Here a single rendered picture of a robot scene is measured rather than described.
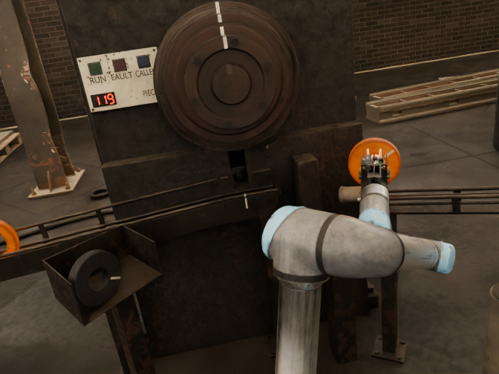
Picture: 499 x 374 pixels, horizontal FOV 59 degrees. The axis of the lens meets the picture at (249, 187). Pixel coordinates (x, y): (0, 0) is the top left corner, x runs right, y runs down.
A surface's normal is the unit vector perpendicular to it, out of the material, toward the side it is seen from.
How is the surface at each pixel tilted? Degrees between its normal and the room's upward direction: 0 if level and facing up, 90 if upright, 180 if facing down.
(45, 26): 90
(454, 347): 0
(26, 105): 90
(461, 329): 0
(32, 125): 90
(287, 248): 74
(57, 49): 90
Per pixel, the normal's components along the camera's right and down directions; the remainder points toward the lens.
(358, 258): 0.00, 0.22
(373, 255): 0.29, 0.09
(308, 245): -0.63, 0.00
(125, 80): 0.15, 0.36
